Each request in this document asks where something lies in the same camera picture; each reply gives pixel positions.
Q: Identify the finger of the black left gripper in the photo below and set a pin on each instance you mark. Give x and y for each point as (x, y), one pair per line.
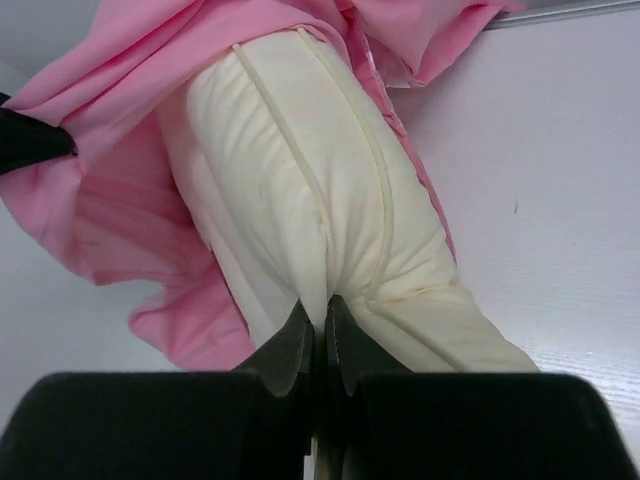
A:
(25, 141)

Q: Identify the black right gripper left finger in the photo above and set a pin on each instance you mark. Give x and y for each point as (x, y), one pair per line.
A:
(247, 423)

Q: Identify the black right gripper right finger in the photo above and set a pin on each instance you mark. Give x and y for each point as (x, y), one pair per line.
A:
(386, 422)

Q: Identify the pink satin pillowcase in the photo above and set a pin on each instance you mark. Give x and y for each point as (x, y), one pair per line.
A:
(113, 212)

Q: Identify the cream pillow with bear print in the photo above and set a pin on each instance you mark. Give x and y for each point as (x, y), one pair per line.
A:
(302, 191)

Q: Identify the aluminium frame rail right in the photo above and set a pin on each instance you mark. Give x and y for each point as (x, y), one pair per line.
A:
(549, 11)

